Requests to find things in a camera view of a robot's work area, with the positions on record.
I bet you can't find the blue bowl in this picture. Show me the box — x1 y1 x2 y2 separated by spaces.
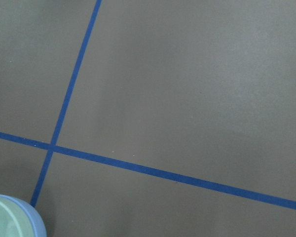
0 195 47 237

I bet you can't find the green bowl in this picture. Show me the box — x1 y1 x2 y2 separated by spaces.
0 197 35 237

